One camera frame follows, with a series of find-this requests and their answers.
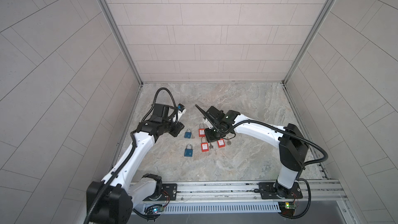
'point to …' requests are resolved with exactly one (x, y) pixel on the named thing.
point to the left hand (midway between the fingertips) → (184, 121)
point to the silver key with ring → (228, 142)
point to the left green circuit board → (154, 209)
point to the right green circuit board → (287, 208)
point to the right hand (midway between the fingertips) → (205, 141)
